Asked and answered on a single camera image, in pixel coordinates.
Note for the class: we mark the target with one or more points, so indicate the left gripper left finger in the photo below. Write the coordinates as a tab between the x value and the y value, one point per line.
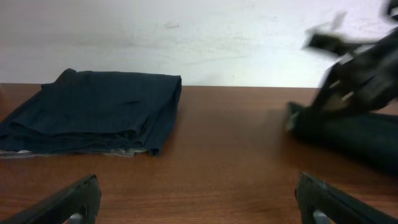
76	203

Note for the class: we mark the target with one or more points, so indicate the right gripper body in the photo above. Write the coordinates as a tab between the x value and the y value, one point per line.
363	79

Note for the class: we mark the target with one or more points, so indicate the folded navy blue garment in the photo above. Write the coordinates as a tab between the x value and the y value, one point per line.
115	113

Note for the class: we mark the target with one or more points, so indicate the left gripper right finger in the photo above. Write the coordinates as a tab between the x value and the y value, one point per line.
320	202

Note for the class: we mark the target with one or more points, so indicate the black shorts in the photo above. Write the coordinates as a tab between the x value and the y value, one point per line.
370	138

